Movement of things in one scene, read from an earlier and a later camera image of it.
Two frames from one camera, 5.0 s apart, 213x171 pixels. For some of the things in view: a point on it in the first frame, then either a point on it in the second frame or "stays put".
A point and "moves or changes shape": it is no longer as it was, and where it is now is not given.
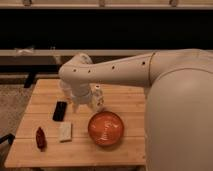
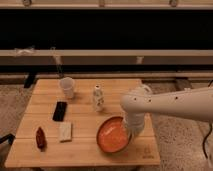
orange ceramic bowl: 105,128 moves or changes shape
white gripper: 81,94 to 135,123
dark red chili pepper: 41,139 stays put
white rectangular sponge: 64,131 stays put
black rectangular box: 59,111 stays put
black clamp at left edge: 10,137 stays put
